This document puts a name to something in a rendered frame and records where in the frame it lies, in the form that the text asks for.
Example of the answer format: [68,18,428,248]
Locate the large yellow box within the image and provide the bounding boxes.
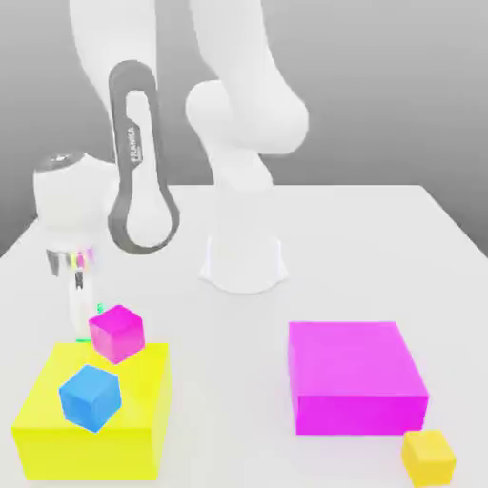
[10,341,171,482]

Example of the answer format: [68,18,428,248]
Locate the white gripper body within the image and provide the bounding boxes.
[67,282,96,339]

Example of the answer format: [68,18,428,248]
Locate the large magenta box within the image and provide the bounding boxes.
[287,320,431,437]

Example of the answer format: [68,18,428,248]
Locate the small magenta cube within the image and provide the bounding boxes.
[88,303,147,366]

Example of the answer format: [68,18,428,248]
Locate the small yellow cube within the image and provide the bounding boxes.
[400,429,458,488]

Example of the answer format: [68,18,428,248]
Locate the small blue cube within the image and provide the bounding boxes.
[57,363,123,435]

